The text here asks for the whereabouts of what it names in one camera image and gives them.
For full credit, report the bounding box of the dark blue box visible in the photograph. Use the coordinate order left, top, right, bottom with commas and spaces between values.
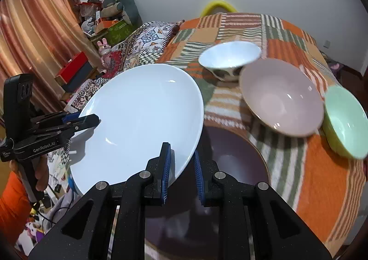
62, 63, 98, 92

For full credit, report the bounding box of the yellow foam tube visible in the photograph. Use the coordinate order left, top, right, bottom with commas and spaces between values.
200, 0, 238, 17

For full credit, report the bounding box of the dark purple plate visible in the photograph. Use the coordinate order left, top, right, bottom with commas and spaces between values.
144, 126, 271, 253

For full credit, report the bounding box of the multicoloured patchwork quilt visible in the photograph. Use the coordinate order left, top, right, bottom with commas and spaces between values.
67, 33, 161, 111

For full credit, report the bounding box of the grey stuffed toy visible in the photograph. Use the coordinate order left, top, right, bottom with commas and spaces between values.
102, 0, 143, 25

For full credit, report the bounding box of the orange striped curtain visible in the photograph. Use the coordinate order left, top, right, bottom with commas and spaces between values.
0, 0, 101, 123

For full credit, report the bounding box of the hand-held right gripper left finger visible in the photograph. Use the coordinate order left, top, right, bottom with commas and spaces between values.
29, 142, 174, 260

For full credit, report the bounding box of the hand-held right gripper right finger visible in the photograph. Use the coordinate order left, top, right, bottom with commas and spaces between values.
193, 149, 332, 260

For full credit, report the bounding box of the large white plate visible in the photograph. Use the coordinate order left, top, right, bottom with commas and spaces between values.
70, 64, 204, 195

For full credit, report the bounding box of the pink bowl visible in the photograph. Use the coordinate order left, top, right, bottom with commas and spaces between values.
239, 58, 325, 137

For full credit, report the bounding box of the pink bunny toy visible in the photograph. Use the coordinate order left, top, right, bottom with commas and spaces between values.
97, 38, 113, 69

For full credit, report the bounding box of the red box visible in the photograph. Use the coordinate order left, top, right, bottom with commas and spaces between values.
55, 51, 89, 82

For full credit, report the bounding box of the purple cloth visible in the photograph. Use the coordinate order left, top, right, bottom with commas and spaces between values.
328, 59, 343, 73

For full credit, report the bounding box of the person's left forearm orange sleeve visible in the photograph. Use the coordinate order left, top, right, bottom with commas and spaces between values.
0, 172, 33, 246

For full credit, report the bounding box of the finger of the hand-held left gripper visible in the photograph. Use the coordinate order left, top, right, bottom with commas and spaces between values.
34, 114, 101, 136
30, 112, 81, 126

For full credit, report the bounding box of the green bowl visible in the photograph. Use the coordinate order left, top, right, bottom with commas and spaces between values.
322, 85, 368, 160

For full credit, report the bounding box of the white spotted bowl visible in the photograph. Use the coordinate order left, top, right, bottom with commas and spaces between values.
198, 42, 262, 82

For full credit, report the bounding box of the floor clutter pile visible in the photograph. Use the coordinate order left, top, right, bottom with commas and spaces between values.
17, 139, 84, 249

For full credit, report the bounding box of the orange box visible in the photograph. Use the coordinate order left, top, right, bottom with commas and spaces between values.
95, 19, 121, 33

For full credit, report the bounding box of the green patterned box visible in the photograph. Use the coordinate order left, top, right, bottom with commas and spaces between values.
89, 20, 135, 48

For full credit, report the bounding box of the person's left hand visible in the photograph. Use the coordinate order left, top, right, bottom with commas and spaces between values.
34, 154, 50, 192

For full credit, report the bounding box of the blue patterned pillow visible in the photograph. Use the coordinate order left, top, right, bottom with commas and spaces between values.
134, 20, 186, 66

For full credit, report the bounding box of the orange striped patchwork blanket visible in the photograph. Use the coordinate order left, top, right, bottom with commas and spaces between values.
145, 13, 365, 260

